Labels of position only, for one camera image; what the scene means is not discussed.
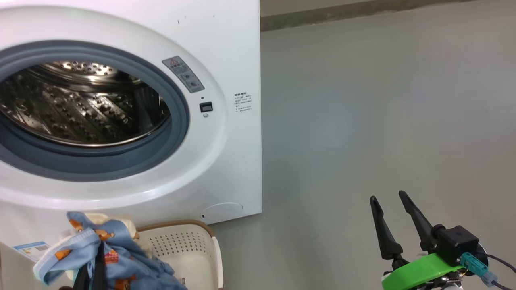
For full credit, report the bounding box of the blue energy label sticker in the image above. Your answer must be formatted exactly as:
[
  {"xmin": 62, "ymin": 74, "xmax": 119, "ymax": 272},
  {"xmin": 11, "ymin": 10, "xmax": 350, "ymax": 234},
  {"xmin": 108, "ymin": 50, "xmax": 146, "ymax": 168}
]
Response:
[{"xmin": 13, "ymin": 241, "xmax": 51, "ymax": 263}]

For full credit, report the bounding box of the steel washing machine drum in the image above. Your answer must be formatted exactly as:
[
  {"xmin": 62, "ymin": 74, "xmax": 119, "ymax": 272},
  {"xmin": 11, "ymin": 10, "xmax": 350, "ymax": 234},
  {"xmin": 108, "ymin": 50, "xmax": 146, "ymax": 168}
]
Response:
[{"xmin": 0, "ymin": 60, "xmax": 172, "ymax": 147}]

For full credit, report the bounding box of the small printed text label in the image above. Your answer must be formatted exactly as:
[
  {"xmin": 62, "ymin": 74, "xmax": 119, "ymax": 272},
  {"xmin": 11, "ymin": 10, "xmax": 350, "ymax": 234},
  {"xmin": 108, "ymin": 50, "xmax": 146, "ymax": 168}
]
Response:
[{"xmin": 234, "ymin": 93, "xmax": 252, "ymax": 113}]

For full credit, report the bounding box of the white front-load washing machine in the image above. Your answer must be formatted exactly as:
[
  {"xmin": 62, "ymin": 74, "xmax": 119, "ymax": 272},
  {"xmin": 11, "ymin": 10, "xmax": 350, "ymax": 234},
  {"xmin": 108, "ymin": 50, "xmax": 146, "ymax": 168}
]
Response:
[{"xmin": 0, "ymin": 0, "xmax": 263, "ymax": 290}]

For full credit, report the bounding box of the blue cartoon print garment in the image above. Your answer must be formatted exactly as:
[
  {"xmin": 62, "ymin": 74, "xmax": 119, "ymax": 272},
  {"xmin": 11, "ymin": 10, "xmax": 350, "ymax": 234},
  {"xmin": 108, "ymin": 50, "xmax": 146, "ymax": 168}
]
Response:
[{"xmin": 33, "ymin": 211, "xmax": 188, "ymax": 290}]

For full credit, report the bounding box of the right camera cable teal connector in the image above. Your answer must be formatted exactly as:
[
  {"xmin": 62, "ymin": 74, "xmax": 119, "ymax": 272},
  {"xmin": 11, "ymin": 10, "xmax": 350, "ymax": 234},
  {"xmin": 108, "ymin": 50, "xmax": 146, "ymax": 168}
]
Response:
[{"xmin": 460, "ymin": 253, "xmax": 516, "ymax": 290}]

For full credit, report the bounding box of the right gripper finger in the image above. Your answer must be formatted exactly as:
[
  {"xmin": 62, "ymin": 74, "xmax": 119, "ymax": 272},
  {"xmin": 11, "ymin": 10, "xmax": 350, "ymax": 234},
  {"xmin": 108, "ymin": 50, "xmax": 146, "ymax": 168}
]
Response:
[
  {"xmin": 399, "ymin": 191, "xmax": 438, "ymax": 253},
  {"xmin": 370, "ymin": 196, "xmax": 404, "ymax": 259}
]

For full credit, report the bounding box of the grey rubber door gasket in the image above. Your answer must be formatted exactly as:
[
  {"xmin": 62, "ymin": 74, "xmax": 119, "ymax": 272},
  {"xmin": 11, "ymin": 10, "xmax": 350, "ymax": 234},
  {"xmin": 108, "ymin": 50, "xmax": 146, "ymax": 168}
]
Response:
[{"xmin": 0, "ymin": 40, "xmax": 191, "ymax": 182}]

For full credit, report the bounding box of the white perforated laundry basket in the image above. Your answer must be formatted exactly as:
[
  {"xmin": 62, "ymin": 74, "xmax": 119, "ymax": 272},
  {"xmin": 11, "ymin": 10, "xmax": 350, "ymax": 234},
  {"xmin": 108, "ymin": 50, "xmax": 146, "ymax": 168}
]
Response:
[{"xmin": 135, "ymin": 220, "xmax": 223, "ymax": 290}]

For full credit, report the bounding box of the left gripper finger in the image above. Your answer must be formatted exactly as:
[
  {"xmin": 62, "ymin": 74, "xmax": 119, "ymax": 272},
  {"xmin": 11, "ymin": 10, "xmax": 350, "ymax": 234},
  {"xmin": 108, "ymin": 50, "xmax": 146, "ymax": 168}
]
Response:
[
  {"xmin": 73, "ymin": 264, "xmax": 90, "ymax": 290},
  {"xmin": 92, "ymin": 241, "xmax": 108, "ymax": 290}
]

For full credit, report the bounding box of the beige cloth garment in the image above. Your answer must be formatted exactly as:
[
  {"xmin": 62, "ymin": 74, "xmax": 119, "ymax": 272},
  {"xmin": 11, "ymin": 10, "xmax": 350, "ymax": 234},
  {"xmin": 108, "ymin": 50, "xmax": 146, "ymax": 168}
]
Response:
[{"xmin": 83, "ymin": 213, "xmax": 141, "ymax": 242}]

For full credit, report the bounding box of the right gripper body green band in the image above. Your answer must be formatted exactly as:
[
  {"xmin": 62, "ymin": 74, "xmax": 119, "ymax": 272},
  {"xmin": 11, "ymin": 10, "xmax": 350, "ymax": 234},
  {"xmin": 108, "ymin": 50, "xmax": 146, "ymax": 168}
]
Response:
[{"xmin": 381, "ymin": 253, "xmax": 464, "ymax": 290}]

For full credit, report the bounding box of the grey warning sticker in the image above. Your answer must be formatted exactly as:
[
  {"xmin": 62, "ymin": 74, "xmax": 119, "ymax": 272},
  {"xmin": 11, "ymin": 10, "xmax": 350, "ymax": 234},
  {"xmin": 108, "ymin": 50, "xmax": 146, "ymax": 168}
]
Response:
[{"xmin": 162, "ymin": 56, "xmax": 205, "ymax": 94}]

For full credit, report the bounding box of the round filter cover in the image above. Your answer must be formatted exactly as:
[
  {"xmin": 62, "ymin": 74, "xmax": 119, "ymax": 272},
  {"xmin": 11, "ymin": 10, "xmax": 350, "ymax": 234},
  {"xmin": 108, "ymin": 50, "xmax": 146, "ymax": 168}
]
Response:
[{"xmin": 202, "ymin": 202, "xmax": 243, "ymax": 221}]

